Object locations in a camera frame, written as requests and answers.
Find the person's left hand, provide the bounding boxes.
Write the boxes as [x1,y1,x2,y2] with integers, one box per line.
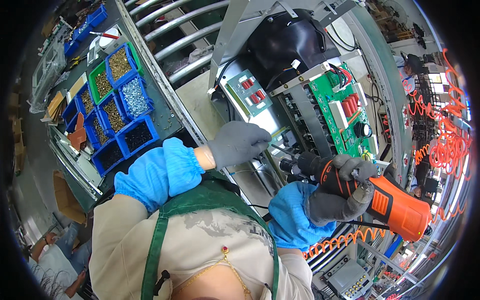
[207,121,272,170]

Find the person's right hand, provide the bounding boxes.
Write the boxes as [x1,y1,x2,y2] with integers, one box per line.
[305,154,378,227]

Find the orange black electric screwdriver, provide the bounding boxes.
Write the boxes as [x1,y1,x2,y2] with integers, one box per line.
[271,144,433,243]

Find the small green circuit board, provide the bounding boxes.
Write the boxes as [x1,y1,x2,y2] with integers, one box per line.
[226,69,274,118]

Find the grey metal machine chassis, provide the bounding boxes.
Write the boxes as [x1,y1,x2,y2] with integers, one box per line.
[207,0,380,199]

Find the large green circuit board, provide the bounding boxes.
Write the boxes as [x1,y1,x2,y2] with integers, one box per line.
[307,63,379,163]

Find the black fan housing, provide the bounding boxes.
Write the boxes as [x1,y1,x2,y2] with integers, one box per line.
[245,9,342,91]

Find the grey bench power supply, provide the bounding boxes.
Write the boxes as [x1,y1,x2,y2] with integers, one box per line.
[322,256,374,300]

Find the person's body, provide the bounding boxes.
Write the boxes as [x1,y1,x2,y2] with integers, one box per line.
[89,169,315,300]

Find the grey roller conveyor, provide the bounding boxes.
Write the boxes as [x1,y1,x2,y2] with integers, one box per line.
[123,0,232,85]

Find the cluster of blue screw bins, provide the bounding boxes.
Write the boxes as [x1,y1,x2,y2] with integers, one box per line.
[61,43,161,178]

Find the standing fan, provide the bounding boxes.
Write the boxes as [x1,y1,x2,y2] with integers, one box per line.
[382,0,410,25]

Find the green screw bin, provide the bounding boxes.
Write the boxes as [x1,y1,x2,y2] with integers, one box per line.
[88,40,144,106]

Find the white round container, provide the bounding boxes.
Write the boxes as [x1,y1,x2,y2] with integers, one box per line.
[98,28,120,49]

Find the brown copper plates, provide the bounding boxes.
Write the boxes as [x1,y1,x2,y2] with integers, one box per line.
[67,112,88,151]

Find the white metal brackets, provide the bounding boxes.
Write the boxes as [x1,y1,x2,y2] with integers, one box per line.
[48,127,104,202]

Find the brown cardboard box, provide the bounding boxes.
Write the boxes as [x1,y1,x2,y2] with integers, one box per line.
[52,170,88,225]

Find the stack of cardboard sheets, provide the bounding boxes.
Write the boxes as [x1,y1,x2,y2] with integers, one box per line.
[40,90,69,125]

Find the clear plastic bag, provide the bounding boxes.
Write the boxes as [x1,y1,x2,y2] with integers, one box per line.
[28,40,69,114]

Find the orange coiled screwdriver cable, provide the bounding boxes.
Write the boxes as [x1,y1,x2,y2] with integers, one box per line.
[302,202,468,260]

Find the bundle of orange coiled hoses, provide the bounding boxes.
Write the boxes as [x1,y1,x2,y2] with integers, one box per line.
[402,48,474,181]

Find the red-handled tool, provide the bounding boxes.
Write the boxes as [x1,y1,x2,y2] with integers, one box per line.
[89,31,121,40]

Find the yellow-handled pliers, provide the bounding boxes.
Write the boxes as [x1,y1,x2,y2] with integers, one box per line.
[68,55,88,71]

